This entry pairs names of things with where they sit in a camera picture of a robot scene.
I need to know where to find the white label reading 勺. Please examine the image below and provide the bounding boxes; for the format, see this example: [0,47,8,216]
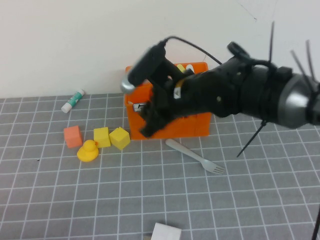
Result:
[133,102,147,113]

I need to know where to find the yellow foam cube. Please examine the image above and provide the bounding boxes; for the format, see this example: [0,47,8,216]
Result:
[108,126,131,151]
[93,126,111,149]

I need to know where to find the yellow rubber duck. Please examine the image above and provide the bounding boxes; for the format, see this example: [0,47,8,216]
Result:
[76,139,99,164]

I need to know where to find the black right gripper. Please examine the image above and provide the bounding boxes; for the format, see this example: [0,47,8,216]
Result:
[139,58,198,139]

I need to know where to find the orange plastic cutlery holder crate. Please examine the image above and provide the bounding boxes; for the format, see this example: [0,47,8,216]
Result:
[124,61,212,140]

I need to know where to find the white rectangular box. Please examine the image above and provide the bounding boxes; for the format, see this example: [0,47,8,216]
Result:
[151,222,182,240]

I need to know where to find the grey grid tablecloth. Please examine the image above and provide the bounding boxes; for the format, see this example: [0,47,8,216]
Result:
[0,82,320,240]

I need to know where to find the grey-green plastic fork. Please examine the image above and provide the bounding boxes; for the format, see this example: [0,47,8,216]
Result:
[165,138,226,175]

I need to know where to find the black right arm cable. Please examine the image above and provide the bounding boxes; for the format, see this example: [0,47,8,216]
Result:
[159,36,320,240]

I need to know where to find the white and green glue stick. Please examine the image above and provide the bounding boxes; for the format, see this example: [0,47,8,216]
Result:
[60,89,86,114]

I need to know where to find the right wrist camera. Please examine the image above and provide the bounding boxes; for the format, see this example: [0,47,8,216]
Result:
[119,42,168,94]

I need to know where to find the orange foam cube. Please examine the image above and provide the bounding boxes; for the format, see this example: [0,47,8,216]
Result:
[63,125,84,149]

